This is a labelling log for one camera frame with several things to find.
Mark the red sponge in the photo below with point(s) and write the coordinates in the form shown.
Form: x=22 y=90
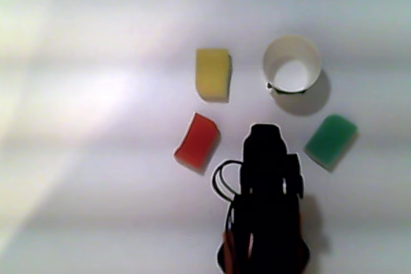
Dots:
x=197 y=142

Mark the green sponge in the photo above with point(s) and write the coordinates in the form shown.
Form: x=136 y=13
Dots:
x=329 y=139

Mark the yellow sponge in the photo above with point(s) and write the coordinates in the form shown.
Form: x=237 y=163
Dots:
x=212 y=75

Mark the white paper cup green band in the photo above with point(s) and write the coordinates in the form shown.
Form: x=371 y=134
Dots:
x=308 y=52

